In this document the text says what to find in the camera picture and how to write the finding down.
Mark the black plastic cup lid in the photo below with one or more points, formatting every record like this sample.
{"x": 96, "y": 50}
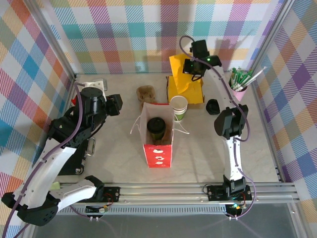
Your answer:
{"x": 213, "y": 106}
{"x": 156, "y": 124}

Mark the red white paper bag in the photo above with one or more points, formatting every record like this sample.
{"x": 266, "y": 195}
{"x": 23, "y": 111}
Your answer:
{"x": 158, "y": 156}

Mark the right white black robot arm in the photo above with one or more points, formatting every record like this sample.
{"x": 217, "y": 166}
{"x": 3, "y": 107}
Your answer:
{"x": 232, "y": 158}

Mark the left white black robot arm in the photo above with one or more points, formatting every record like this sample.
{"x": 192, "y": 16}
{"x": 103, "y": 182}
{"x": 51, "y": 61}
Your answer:
{"x": 49, "y": 168}

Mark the yellow napkin stack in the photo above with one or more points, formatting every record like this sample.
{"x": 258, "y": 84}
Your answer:
{"x": 195, "y": 106}

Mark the green wrapped drinking straw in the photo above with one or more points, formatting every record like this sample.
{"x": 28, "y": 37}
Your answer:
{"x": 239, "y": 79}
{"x": 233, "y": 77}
{"x": 248, "y": 77}

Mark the black equipment case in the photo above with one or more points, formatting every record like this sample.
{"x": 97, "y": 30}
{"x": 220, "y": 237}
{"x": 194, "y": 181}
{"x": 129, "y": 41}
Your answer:
{"x": 74, "y": 163}

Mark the light green sponge pad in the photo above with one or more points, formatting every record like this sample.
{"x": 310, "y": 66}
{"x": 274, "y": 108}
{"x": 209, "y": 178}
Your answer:
{"x": 55, "y": 186}

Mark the small circuit board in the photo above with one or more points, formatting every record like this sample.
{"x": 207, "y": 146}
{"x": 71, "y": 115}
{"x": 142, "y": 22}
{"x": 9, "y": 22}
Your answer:
{"x": 97, "y": 210}
{"x": 236, "y": 207}

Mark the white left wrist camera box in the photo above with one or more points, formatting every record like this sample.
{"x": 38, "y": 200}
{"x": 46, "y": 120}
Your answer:
{"x": 94, "y": 84}

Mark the aluminium corner post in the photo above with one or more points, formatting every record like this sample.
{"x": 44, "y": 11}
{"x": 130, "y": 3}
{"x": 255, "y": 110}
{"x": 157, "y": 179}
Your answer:
{"x": 52, "y": 37}
{"x": 269, "y": 37}

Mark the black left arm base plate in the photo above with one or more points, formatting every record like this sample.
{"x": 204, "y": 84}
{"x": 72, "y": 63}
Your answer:
{"x": 111, "y": 193}

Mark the aluminium frame rail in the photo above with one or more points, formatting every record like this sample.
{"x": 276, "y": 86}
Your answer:
{"x": 161, "y": 193}

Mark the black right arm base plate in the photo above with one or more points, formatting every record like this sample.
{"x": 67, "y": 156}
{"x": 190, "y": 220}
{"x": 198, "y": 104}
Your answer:
{"x": 215, "y": 192}

